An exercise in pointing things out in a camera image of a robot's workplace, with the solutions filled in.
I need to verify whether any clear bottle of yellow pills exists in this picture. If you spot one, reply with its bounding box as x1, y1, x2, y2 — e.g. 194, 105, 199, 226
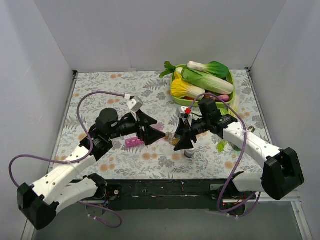
164, 132, 181, 146

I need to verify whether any floral table mat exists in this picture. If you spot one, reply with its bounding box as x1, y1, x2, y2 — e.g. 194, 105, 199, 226
55, 71, 262, 180

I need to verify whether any green napa cabbage toy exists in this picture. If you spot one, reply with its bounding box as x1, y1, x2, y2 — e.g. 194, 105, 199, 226
180, 67, 234, 95

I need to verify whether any pink weekly pill organizer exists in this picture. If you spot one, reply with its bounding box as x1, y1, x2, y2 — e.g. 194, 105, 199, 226
125, 137, 145, 148

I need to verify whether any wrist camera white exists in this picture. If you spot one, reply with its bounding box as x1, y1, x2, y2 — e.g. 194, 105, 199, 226
176, 106, 192, 121
126, 96, 144, 114

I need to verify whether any yellow napa cabbage toy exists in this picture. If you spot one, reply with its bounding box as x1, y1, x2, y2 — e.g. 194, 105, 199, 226
170, 79, 205, 99

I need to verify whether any celery stalk toy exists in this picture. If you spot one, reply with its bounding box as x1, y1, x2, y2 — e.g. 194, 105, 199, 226
216, 94, 240, 153

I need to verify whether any brown mushroom toy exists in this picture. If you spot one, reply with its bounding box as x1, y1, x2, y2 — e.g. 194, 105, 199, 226
203, 94, 214, 99

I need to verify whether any round green cabbage toy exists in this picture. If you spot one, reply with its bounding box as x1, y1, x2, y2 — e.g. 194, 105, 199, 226
219, 108, 229, 116

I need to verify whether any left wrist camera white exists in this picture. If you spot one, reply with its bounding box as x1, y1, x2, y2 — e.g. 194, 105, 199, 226
126, 96, 144, 114

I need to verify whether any white bottle blue label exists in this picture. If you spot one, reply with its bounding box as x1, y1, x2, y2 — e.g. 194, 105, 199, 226
184, 149, 196, 158

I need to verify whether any purple onion toy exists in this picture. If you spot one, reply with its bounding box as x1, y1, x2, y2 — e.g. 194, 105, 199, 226
215, 94, 231, 103

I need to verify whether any green glass bottle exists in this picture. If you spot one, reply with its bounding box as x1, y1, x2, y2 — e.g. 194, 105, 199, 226
231, 126, 256, 152

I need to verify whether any bok choy toy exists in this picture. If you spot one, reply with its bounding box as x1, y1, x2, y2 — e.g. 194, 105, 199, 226
187, 61, 230, 79

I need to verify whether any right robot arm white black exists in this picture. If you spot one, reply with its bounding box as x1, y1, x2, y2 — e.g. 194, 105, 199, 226
174, 98, 305, 200

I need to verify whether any black front table rail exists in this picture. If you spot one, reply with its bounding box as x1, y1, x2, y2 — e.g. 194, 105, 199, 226
103, 178, 226, 211

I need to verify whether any green plastic tray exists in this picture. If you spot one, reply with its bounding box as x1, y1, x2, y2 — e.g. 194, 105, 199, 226
170, 64, 235, 106

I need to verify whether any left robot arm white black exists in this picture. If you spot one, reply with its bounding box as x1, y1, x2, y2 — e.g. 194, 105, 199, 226
17, 108, 165, 230

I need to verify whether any leafy green herb toy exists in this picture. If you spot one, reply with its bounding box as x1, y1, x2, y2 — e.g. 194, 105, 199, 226
159, 61, 176, 79

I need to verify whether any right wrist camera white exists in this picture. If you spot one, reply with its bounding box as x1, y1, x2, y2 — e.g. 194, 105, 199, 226
176, 106, 192, 121

